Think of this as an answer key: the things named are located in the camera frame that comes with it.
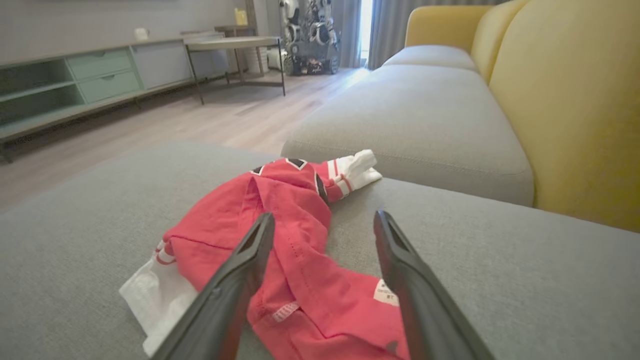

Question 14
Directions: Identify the pale green tv console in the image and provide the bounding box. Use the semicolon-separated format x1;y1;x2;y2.
0;32;231;163

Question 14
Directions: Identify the narrow grey curtain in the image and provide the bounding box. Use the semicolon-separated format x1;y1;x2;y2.
332;0;362;68

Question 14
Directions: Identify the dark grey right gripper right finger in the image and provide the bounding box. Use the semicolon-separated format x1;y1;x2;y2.
373;210;497;360

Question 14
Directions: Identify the red jersey with white sleeves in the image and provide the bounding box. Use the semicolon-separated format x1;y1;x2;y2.
119;149;412;360

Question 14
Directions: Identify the large yellow sofa back cushion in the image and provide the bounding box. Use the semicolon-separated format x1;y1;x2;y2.
489;0;640;233

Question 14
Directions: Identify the metal frame side table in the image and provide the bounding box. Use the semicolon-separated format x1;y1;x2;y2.
184;36;287;106

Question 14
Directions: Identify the white bucket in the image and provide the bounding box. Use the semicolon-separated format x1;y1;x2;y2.
245;47;271;75

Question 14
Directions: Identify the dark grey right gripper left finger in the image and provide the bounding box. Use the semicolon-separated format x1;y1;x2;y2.
151;212;276;360

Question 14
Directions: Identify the large grey sofa seat cushion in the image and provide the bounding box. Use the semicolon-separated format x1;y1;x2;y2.
281;64;535;207

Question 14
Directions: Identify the grey sofa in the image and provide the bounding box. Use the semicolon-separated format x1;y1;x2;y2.
0;142;640;360

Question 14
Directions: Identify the white and black robot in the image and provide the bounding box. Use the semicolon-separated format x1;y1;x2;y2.
277;0;342;77

